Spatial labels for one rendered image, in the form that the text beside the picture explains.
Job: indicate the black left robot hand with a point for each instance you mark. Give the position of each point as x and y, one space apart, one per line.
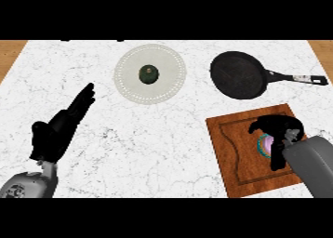
60 130

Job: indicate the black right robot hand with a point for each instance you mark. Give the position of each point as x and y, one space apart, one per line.
279 127

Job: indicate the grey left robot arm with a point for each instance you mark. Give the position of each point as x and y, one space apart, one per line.
29 184

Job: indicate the pink cupcake with teal wrapper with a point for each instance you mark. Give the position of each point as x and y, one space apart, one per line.
265 145

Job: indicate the brown wooden cutting board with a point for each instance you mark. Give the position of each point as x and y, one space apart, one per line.
239 155

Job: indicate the black frying pan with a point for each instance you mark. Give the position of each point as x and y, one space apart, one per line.
248 75

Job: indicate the dark green avocado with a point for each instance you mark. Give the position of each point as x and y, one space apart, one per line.
149 74

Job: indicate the white round plate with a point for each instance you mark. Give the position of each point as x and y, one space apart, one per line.
150 73

